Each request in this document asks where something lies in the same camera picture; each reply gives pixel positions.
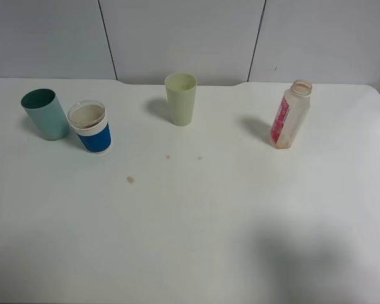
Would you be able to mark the blue sleeved clear cup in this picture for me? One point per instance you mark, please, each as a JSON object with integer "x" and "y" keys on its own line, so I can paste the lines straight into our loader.
{"x": 90, "y": 122}

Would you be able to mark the pale yellow plastic cup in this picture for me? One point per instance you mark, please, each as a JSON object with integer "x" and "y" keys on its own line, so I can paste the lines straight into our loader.
{"x": 181, "y": 91}

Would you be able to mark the teal plastic cup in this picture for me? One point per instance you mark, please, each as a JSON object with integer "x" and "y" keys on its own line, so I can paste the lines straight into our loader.
{"x": 44, "y": 109}

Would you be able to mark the clear bottle red label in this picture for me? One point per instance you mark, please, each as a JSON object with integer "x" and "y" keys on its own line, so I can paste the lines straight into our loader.
{"x": 291, "y": 113}

